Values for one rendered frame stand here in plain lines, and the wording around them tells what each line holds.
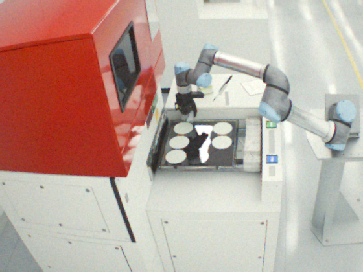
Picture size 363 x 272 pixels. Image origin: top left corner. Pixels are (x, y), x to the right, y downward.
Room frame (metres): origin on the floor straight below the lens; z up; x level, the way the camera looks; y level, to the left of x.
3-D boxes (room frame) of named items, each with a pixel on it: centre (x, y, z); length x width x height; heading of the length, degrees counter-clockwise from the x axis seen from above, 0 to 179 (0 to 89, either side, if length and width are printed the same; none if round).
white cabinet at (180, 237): (1.74, -0.21, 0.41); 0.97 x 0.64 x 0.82; 166
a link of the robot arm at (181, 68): (1.85, -0.05, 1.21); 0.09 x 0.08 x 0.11; 47
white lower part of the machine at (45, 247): (1.64, 0.51, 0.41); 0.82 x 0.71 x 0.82; 166
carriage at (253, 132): (1.64, -0.35, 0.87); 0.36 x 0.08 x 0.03; 166
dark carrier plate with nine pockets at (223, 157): (1.69, -0.09, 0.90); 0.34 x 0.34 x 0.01; 76
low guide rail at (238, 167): (1.56, -0.12, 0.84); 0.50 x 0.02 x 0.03; 76
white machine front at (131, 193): (1.56, 0.18, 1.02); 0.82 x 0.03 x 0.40; 166
